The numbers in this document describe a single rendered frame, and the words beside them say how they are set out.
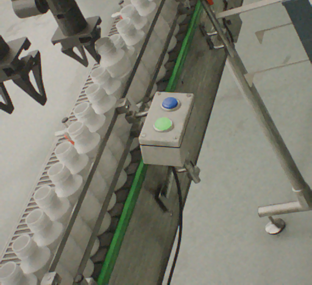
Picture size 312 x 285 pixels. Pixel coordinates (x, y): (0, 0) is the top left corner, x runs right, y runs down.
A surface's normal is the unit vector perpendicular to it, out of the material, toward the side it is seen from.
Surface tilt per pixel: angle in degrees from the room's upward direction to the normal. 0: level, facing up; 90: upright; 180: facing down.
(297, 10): 90
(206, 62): 90
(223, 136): 0
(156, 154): 90
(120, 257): 90
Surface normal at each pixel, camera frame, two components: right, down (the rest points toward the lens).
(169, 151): -0.24, 0.67
